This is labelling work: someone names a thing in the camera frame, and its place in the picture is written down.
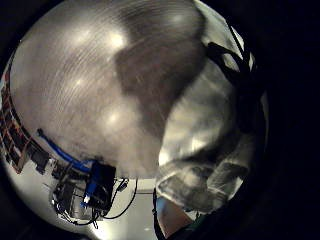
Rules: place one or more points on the black box with blue plug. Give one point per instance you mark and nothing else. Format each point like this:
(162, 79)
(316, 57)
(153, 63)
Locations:
(101, 181)

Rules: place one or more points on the red-brown shelf unit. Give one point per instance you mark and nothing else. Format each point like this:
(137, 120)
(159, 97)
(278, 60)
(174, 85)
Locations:
(11, 133)

